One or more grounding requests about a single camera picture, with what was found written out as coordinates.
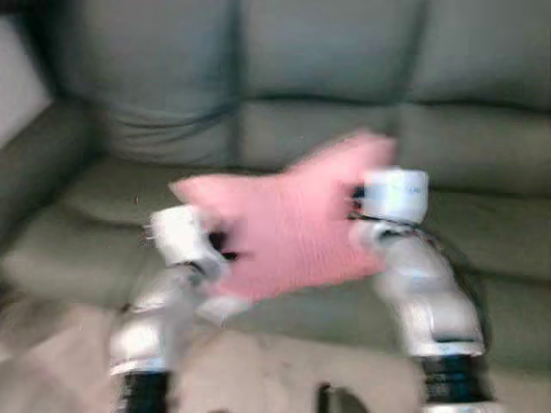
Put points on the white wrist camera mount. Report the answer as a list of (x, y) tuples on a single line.
[(396, 196), (181, 234)]

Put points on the dark green leather sofa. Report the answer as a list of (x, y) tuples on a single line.
[(327, 69)]

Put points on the pink plush pillow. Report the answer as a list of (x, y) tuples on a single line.
[(293, 224)]

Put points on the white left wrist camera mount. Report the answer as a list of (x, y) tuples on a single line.
[(181, 234)]

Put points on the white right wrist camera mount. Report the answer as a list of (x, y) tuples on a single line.
[(396, 196)]

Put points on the black robot leg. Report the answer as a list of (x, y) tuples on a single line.
[(325, 400)]

